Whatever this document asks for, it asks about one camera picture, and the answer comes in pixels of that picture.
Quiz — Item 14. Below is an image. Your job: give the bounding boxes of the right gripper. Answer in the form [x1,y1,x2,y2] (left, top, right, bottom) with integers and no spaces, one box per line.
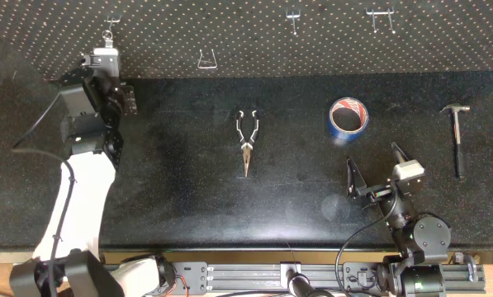
[345,141,410,205]

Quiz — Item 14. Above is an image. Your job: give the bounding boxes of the black pegboard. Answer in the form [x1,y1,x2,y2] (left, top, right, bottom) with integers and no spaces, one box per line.
[0,0,493,80]

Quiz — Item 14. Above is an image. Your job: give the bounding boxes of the roll of blue tape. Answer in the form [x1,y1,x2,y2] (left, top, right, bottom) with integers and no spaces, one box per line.
[327,97,370,141]

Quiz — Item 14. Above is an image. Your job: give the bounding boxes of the hammer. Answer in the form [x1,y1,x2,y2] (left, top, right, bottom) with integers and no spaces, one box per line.
[438,102,472,181]

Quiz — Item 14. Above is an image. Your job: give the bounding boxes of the black and white pliers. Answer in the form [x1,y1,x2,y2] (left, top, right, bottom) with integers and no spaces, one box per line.
[235,109,260,178]

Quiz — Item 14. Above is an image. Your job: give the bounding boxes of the metal hook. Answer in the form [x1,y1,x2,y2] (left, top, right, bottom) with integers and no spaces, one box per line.
[104,14,122,31]
[286,10,301,36]
[197,48,218,70]
[364,7,396,35]

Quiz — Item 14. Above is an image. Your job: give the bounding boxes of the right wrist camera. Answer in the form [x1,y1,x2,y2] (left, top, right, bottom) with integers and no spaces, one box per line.
[391,159,427,195]

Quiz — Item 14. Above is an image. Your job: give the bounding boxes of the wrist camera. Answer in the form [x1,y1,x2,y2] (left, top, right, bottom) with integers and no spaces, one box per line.
[391,159,427,195]
[92,47,121,79]

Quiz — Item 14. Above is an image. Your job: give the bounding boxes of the black cable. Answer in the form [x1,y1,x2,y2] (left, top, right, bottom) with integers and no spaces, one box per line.
[11,92,77,186]
[334,191,400,297]

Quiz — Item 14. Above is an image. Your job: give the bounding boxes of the mounting rail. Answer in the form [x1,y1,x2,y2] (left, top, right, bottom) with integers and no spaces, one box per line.
[163,251,487,297]

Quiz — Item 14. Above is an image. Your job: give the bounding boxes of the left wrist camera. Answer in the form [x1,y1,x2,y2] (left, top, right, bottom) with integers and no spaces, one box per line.
[92,47,121,79]

